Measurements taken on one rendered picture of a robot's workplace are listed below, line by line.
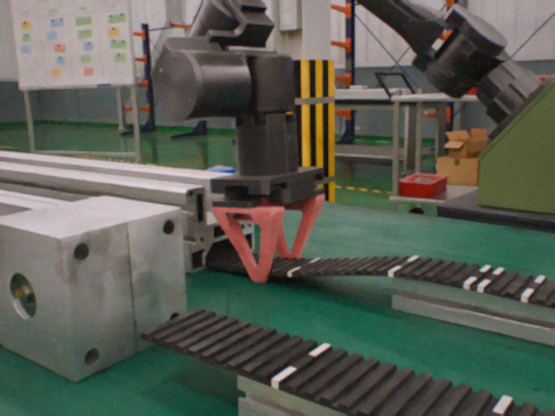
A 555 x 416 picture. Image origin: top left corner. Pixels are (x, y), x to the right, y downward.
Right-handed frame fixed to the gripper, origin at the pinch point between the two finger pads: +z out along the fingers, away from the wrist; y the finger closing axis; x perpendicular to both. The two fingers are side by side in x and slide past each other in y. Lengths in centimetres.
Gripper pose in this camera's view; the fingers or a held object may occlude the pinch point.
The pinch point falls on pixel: (274, 267)
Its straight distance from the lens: 56.2
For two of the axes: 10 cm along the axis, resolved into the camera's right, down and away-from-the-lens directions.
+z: 0.6, 9.9, 1.5
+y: -5.6, 1.6, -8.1
